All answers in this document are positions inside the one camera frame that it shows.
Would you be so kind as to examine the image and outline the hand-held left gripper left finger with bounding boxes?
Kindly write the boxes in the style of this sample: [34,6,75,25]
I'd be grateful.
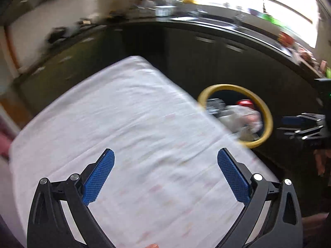
[27,148,115,248]

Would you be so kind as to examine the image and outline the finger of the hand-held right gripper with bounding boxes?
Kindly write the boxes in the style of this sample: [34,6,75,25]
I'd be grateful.
[281,112,325,128]
[277,125,325,140]

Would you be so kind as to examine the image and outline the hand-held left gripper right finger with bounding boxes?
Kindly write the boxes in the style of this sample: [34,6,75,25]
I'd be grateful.
[215,148,303,248]

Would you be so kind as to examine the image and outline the white tissue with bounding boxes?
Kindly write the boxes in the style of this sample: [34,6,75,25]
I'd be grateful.
[220,106,262,141]

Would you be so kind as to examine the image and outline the red drink can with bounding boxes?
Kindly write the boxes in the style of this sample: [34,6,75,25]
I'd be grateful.
[236,99,255,109]

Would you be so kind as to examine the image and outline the yellow rimmed trash bin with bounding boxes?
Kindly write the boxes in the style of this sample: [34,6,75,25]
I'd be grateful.
[198,84,273,149]

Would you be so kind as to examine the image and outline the person's right hand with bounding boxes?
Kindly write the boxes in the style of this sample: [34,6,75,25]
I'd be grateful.
[313,148,331,178]

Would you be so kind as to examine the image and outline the white dotted tablecloth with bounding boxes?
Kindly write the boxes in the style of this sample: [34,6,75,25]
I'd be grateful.
[9,55,281,248]

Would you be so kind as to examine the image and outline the red container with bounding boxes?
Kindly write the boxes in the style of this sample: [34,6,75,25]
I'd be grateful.
[279,30,296,45]

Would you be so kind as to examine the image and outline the person's dark red clothing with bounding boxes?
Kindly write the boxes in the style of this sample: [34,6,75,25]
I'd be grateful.
[301,213,331,248]

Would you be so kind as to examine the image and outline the green plastic item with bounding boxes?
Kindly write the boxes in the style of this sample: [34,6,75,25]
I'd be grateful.
[261,12,283,25]

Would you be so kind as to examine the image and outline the green base cabinets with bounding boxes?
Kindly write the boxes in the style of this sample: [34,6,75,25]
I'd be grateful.
[16,18,331,161]

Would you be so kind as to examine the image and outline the steel kitchen sink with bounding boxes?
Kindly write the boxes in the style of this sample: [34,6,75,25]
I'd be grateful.
[169,15,243,28]

